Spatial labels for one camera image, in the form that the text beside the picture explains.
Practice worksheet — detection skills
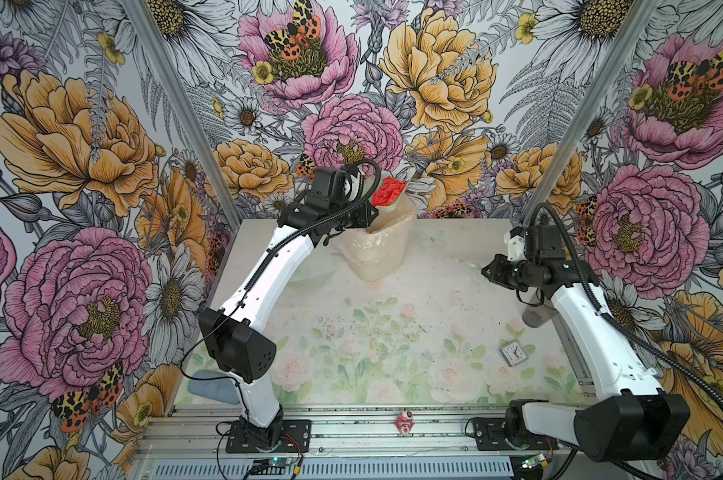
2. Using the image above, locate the red paper scrap back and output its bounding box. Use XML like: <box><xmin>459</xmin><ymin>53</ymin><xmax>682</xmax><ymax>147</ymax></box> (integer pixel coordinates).
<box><xmin>370</xmin><ymin>176</ymin><xmax>409</xmax><ymax>208</ymax></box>

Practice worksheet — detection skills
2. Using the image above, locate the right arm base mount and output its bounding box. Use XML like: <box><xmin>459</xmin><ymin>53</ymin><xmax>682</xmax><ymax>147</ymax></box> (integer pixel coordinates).
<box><xmin>465</xmin><ymin>417</ymin><xmax>559</xmax><ymax>451</ymax></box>

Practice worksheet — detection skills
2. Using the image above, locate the small white alarm clock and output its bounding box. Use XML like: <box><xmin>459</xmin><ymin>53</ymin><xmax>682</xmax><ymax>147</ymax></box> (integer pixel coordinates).
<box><xmin>499</xmin><ymin>340</ymin><xmax>529</xmax><ymax>367</ymax></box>

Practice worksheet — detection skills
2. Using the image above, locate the clear glass bowl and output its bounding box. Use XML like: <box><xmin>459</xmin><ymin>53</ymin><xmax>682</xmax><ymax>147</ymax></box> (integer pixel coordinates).
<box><xmin>286</xmin><ymin>248</ymin><xmax>341</xmax><ymax>293</ymax></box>

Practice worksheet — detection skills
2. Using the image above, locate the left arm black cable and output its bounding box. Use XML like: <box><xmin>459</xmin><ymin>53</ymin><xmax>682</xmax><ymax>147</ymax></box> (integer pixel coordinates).
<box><xmin>179</xmin><ymin>157</ymin><xmax>383</xmax><ymax>385</ymax></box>

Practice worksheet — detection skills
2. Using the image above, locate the small pink figurine on rail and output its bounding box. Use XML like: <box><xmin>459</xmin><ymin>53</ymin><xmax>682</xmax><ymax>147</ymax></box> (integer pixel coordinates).
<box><xmin>395</xmin><ymin>410</ymin><xmax>415</xmax><ymax>437</ymax></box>

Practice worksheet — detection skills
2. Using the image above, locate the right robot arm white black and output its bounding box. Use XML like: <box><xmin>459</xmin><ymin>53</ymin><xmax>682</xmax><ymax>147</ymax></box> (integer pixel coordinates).
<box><xmin>481</xmin><ymin>225</ymin><xmax>691</xmax><ymax>462</ymax></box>

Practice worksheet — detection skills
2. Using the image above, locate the green plastic dustpan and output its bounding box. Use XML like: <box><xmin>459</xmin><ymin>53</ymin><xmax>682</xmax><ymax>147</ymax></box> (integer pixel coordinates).
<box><xmin>369</xmin><ymin>176</ymin><xmax>411</xmax><ymax>211</ymax></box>

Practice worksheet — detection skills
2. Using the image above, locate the cream bin with plastic bag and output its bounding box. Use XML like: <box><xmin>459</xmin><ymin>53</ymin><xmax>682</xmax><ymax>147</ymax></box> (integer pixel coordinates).
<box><xmin>332</xmin><ymin>194</ymin><xmax>417</xmax><ymax>282</ymax></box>

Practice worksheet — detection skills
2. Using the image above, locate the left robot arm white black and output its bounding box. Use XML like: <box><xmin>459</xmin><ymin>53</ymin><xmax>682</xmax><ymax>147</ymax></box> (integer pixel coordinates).
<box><xmin>199</xmin><ymin>160</ymin><xmax>383</xmax><ymax>447</ymax></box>

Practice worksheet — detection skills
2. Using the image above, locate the grey transparent plastic cup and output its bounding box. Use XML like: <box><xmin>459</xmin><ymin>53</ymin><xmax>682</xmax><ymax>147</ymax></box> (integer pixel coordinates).
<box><xmin>521</xmin><ymin>300</ymin><xmax>557</xmax><ymax>328</ymax></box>

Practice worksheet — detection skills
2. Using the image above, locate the grey blue sponge pad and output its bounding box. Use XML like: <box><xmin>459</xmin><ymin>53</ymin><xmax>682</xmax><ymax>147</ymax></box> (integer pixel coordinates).
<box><xmin>187</xmin><ymin>370</ymin><xmax>241</xmax><ymax>405</ymax></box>

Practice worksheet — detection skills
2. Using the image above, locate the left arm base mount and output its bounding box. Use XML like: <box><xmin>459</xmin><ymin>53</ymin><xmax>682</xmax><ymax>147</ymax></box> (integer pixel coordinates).
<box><xmin>224</xmin><ymin>418</ymin><xmax>312</xmax><ymax>455</ymax></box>

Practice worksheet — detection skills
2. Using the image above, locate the aluminium front rail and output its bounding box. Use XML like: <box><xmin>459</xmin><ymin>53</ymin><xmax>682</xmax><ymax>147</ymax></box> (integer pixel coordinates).
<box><xmin>129</xmin><ymin>405</ymin><xmax>569</xmax><ymax>479</ymax></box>

